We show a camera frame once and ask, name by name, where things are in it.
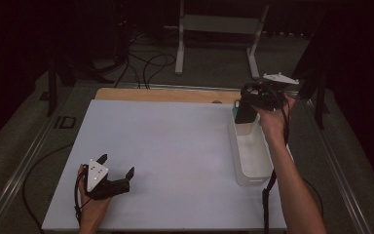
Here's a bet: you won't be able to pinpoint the white table board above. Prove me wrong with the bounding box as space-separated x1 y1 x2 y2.
41 98 295 232

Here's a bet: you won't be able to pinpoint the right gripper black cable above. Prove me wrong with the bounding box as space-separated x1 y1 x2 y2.
261 97 290 234

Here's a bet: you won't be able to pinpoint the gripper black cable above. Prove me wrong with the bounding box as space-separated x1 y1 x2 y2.
261 97 290 234
73 165 91 226

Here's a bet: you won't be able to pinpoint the person's left hand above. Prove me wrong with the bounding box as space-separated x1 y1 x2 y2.
77 165 113 226

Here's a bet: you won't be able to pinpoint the white metal stand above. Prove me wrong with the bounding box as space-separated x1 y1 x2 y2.
174 0 271 81

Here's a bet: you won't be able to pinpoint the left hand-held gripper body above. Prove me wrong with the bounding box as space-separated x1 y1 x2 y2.
83 158 131 201

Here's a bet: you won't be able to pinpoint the metal floor rail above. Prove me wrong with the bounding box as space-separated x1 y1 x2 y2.
303 96 374 234
0 110 76 233

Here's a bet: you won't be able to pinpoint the person's right hand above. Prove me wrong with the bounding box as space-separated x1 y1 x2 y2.
257 95 297 145

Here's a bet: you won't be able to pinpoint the white plastic bin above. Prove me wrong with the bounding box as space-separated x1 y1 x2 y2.
228 108 275 187

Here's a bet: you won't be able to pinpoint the black stand legs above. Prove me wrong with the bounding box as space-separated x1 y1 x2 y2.
47 58 115 117
285 64 331 131

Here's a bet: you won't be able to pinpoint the black phone case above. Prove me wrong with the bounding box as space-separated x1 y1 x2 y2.
234 99 258 125

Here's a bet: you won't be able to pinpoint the black floor cables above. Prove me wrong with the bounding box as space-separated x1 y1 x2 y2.
113 32 178 90

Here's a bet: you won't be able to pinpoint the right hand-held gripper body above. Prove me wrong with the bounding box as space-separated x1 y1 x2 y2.
244 72 300 112

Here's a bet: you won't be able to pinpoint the black floor cable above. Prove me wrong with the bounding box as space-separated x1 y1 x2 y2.
21 142 76 233
303 178 324 225

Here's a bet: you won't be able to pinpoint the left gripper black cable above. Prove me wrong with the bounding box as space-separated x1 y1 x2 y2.
73 165 91 226

